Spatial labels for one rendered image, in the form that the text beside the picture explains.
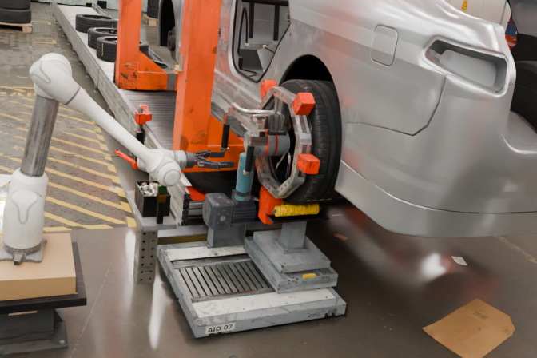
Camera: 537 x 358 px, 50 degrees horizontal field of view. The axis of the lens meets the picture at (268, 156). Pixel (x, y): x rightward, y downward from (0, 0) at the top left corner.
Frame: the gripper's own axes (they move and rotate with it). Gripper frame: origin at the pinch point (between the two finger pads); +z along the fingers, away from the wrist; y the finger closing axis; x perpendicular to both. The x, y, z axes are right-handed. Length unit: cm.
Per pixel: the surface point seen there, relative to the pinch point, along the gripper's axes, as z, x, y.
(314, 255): 61, -60, -4
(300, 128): 33.9, 17.7, 5.7
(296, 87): 40, 32, -18
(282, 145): 33.9, 3.4, -10.4
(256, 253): 35, -67, -24
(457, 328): 126, -81, 48
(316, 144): 40.8, 11.5, 11.3
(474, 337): 129, -81, 57
